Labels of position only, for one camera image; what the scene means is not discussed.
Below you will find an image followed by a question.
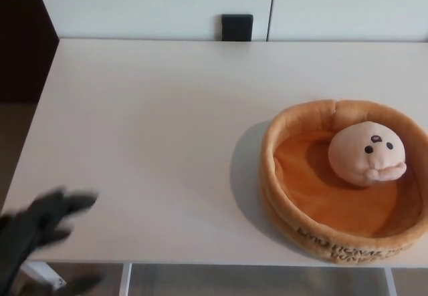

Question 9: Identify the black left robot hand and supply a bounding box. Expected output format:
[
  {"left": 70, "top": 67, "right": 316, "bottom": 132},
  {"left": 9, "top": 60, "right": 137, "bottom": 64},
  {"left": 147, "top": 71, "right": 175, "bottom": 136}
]
[{"left": 0, "top": 185, "right": 103, "bottom": 296}]

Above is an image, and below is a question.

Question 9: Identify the beige plush dumpling toy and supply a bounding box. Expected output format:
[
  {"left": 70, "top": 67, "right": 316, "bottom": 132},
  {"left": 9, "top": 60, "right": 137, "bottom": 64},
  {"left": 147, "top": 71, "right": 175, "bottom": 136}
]
[{"left": 327, "top": 121, "right": 408, "bottom": 186}]

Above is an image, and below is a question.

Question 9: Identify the orange round plush plate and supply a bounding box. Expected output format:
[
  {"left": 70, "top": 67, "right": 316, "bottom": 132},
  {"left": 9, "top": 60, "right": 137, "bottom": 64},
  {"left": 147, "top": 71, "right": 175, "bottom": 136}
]
[{"left": 261, "top": 99, "right": 428, "bottom": 266}]

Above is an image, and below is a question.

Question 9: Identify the white diagonal table brace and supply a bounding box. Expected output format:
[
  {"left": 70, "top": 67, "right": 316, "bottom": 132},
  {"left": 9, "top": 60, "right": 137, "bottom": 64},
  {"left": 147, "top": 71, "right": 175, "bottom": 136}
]
[{"left": 19, "top": 261, "right": 66, "bottom": 292}]

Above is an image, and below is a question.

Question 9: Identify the dark brown wooden panel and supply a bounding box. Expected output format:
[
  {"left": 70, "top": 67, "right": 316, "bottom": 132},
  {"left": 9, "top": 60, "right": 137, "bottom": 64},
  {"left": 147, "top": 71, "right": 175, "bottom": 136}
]
[{"left": 0, "top": 0, "right": 60, "bottom": 104}]

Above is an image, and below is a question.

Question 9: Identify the white table leg frame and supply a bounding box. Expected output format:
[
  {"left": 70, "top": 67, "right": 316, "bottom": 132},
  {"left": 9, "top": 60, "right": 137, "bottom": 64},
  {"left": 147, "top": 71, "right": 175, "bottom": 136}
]
[
  {"left": 119, "top": 263, "right": 133, "bottom": 296},
  {"left": 384, "top": 265, "right": 398, "bottom": 296}
]

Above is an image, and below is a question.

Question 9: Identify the black wall socket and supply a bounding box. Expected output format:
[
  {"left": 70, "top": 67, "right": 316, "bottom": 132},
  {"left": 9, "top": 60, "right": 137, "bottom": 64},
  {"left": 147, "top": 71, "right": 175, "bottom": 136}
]
[{"left": 221, "top": 13, "right": 254, "bottom": 41}]

